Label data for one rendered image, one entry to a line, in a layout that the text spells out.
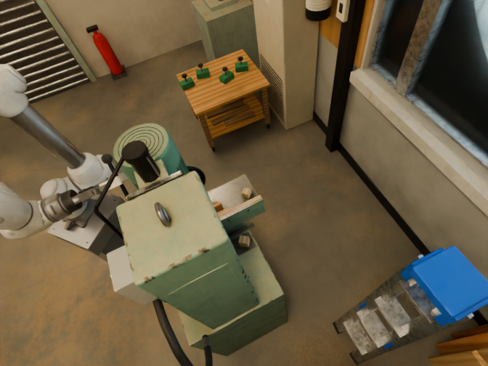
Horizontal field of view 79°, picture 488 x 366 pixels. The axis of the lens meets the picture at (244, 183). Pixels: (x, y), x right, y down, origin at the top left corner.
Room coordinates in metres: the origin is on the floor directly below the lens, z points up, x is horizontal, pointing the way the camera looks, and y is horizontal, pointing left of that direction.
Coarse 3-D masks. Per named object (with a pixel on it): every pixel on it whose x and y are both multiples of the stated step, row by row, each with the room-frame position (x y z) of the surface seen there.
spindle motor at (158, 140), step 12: (132, 132) 0.69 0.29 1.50; (144, 132) 0.67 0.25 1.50; (156, 132) 0.66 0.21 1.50; (168, 132) 0.66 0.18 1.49; (120, 144) 0.65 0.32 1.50; (156, 144) 0.61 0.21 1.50; (168, 144) 0.61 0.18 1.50; (120, 156) 0.60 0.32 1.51; (156, 156) 0.57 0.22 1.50; (168, 156) 0.58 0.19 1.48; (180, 156) 0.63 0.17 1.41; (132, 168) 0.55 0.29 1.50; (168, 168) 0.56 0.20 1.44; (180, 168) 0.60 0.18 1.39; (132, 180) 0.56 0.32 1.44
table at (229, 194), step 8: (240, 176) 0.85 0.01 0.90; (224, 184) 0.83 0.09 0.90; (232, 184) 0.82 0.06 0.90; (240, 184) 0.81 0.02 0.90; (248, 184) 0.80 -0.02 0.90; (208, 192) 0.81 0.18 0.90; (216, 192) 0.80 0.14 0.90; (224, 192) 0.79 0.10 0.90; (232, 192) 0.77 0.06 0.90; (240, 192) 0.76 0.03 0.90; (224, 200) 0.74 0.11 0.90; (232, 200) 0.73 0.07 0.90; (240, 200) 0.72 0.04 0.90; (224, 208) 0.70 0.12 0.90; (264, 208) 0.66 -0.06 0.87; (248, 216) 0.64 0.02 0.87; (232, 224) 0.62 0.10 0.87
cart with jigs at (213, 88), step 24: (192, 72) 2.34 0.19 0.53; (216, 72) 2.25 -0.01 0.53; (240, 72) 2.17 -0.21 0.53; (192, 96) 2.02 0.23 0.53; (216, 96) 1.95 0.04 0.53; (240, 96) 1.88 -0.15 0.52; (264, 96) 1.94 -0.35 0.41; (216, 120) 2.03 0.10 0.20; (240, 120) 1.95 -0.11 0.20; (264, 120) 1.96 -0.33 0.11
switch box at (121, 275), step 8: (120, 248) 0.33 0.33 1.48; (112, 256) 0.32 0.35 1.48; (120, 256) 0.31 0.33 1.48; (112, 264) 0.30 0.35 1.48; (120, 264) 0.29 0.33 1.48; (128, 264) 0.29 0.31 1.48; (112, 272) 0.28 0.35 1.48; (120, 272) 0.27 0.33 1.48; (128, 272) 0.27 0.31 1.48; (112, 280) 0.26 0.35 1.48; (120, 280) 0.25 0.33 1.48; (128, 280) 0.25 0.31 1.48; (120, 288) 0.24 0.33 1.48; (128, 288) 0.24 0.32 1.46; (136, 288) 0.24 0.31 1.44; (128, 296) 0.23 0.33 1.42; (136, 296) 0.23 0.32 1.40; (144, 296) 0.24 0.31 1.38; (152, 296) 0.24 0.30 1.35; (144, 304) 0.23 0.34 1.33
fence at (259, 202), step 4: (256, 200) 0.67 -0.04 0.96; (260, 200) 0.66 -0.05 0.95; (256, 204) 0.65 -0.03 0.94; (260, 204) 0.66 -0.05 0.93; (248, 208) 0.64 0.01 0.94; (252, 208) 0.65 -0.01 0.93; (256, 208) 0.65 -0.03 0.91; (240, 212) 0.64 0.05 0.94; (244, 212) 0.64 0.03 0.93; (248, 212) 0.64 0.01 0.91; (232, 216) 0.63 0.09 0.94; (236, 216) 0.63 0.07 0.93; (240, 216) 0.63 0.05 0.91; (224, 220) 0.62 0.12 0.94; (228, 220) 0.62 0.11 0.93; (232, 220) 0.62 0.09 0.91; (224, 224) 0.61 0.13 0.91
